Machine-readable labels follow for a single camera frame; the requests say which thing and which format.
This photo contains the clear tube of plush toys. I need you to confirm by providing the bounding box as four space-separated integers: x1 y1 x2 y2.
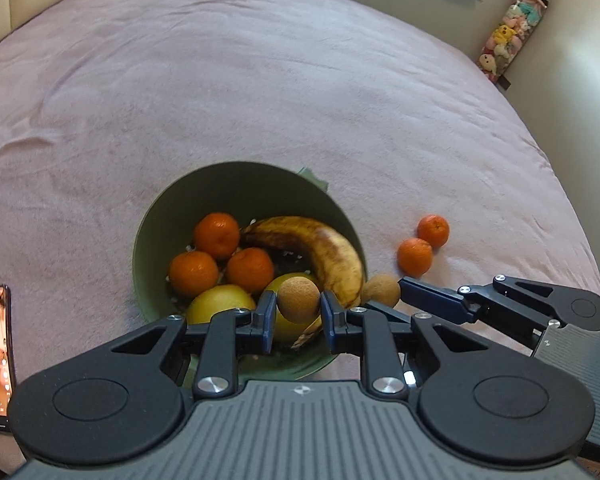
477 0 548 91

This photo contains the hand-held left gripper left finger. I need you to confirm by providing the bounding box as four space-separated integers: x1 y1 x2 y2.
110 290 278 400

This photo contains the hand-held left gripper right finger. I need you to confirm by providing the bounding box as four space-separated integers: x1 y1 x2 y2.
320 291 486 400

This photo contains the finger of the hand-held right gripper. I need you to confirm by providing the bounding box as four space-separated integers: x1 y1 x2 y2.
399 274 563 356
364 301 417 323

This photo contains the spotted ripe banana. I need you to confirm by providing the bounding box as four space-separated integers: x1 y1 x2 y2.
240 216 366 351

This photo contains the brown round fruit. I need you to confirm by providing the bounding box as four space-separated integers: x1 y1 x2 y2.
277 276 322 322
361 274 401 308

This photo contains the green colander bowl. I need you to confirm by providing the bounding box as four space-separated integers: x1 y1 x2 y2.
132 161 368 382

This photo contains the orange tangerine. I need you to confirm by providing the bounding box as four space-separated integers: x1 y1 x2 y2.
168 251 220 297
397 237 434 278
417 214 451 248
226 247 275 293
194 212 242 260

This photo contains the yellow lemon left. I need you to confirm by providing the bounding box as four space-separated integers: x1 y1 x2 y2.
186 284 257 326

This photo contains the yellow apple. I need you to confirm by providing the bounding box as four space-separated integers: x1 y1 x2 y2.
262 272 326 345

